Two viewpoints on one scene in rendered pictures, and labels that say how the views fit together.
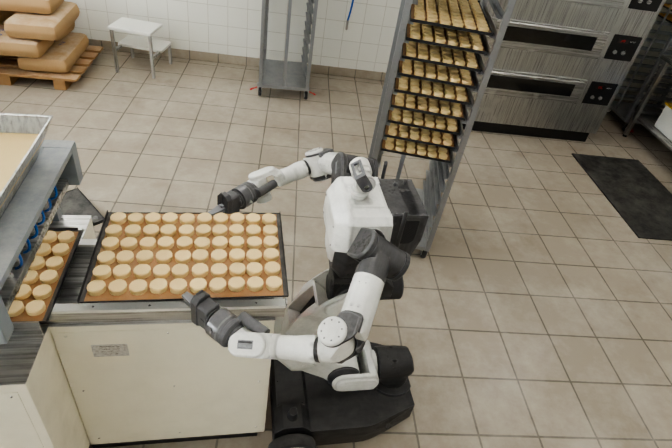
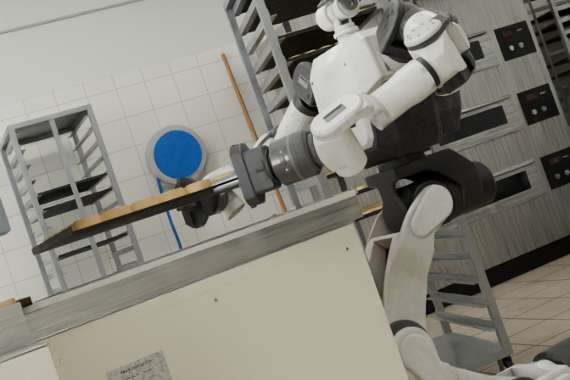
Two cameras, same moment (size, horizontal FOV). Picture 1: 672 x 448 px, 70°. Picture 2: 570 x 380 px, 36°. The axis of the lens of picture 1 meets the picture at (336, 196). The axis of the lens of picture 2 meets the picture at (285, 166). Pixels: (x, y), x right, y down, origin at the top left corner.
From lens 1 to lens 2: 1.57 m
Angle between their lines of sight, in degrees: 41
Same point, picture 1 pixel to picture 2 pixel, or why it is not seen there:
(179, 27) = not seen: outside the picture
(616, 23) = (508, 82)
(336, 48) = not seen: hidden behind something
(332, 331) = (422, 29)
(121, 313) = (134, 278)
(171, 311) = (205, 250)
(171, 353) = (237, 355)
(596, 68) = (531, 141)
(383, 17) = not seen: hidden behind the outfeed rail
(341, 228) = (354, 51)
